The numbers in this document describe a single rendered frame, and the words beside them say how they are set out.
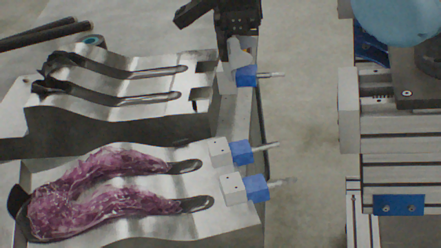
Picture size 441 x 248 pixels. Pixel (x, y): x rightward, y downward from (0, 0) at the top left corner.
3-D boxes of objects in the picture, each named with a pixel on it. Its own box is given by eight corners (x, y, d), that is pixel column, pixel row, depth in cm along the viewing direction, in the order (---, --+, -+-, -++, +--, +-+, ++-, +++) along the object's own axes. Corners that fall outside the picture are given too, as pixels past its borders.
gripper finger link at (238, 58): (253, 85, 119) (249, 37, 116) (222, 86, 120) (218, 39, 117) (255, 80, 122) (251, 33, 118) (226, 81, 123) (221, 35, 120)
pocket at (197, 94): (214, 100, 134) (211, 85, 132) (211, 114, 129) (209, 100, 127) (193, 102, 134) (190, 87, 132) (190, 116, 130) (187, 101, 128)
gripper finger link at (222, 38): (227, 64, 117) (222, 17, 114) (219, 64, 117) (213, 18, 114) (231, 56, 121) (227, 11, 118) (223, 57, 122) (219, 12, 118)
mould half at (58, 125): (224, 80, 150) (216, 29, 142) (213, 147, 129) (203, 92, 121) (27, 96, 158) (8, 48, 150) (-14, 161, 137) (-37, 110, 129)
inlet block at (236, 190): (293, 181, 113) (291, 158, 110) (302, 199, 109) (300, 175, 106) (222, 199, 112) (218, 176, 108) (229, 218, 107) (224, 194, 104)
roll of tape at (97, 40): (72, 58, 171) (69, 47, 169) (89, 43, 177) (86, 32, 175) (97, 60, 168) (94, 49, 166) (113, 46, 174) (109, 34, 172)
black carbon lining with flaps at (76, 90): (191, 71, 142) (184, 33, 137) (181, 111, 129) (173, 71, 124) (45, 82, 148) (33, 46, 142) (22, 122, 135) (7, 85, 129)
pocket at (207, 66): (219, 74, 143) (216, 60, 140) (216, 86, 138) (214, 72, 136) (199, 75, 143) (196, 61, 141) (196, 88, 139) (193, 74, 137)
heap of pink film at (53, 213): (169, 157, 119) (162, 123, 114) (185, 219, 104) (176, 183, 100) (32, 191, 117) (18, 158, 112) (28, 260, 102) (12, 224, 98)
